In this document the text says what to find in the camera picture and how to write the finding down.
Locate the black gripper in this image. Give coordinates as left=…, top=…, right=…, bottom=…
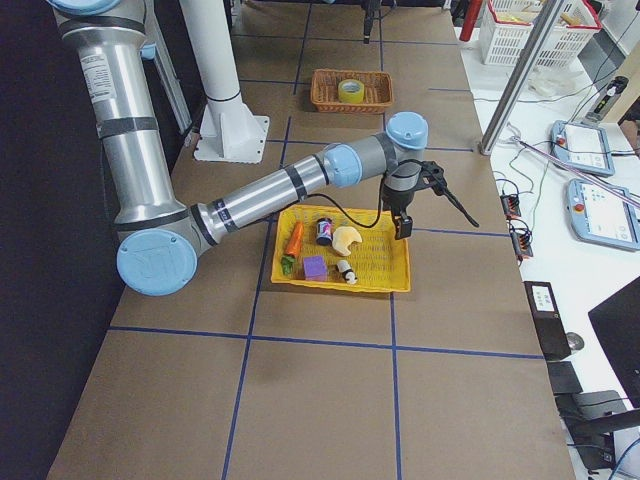
left=388, top=189, right=414, bottom=240
left=361, top=0, right=381, bottom=35

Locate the yellow tape roll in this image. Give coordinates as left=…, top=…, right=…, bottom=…
left=338, top=78, right=365, bottom=104

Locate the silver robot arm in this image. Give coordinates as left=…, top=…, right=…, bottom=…
left=53, top=1, right=428, bottom=296

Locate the yellow woven basket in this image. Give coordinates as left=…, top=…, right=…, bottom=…
left=271, top=205, right=411, bottom=293

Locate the brown wicker basket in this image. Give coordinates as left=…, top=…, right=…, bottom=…
left=310, top=69, right=394, bottom=114

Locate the toy croissant bread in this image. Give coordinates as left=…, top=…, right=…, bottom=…
left=332, top=226, right=362, bottom=257

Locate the toy panda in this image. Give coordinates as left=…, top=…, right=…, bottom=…
left=336, top=260, right=358, bottom=285

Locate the purple drink can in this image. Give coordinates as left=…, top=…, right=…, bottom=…
left=315, top=217, right=333, bottom=246

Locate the purple foam cube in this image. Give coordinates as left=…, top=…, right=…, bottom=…
left=303, top=255, right=328, bottom=281

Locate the red cylinder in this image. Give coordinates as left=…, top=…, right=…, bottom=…
left=459, top=0, right=485, bottom=42

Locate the orange toy carrot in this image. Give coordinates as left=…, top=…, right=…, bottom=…
left=284, top=221, right=304, bottom=259

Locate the white plastic crate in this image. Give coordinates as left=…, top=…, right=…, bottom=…
left=479, top=1, right=602, bottom=68

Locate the black rectangular box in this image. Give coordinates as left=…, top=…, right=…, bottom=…
left=523, top=281, right=571, bottom=361

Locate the near blue teach pendant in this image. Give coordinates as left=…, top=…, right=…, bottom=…
left=565, top=179, right=639, bottom=251

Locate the blue teach pendant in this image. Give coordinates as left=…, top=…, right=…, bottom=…
left=550, top=120, right=615, bottom=177
left=565, top=179, right=639, bottom=251

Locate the far blue teach pendant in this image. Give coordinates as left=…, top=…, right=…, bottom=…
left=550, top=120, right=615, bottom=177

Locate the metal rod green tip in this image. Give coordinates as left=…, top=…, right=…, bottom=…
left=514, top=137, right=640, bottom=209

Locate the black monitor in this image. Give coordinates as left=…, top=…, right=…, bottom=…
left=588, top=278, right=640, bottom=408

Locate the black camera cable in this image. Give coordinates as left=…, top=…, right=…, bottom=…
left=299, top=174, right=396, bottom=229

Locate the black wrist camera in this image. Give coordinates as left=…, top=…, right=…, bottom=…
left=420, top=161, right=480, bottom=228

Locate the aluminium frame post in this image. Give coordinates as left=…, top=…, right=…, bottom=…
left=479, top=0, right=565, bottom=156

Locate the white pedestal column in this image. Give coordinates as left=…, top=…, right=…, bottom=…
left=180, top=0, right=270, bottom=164

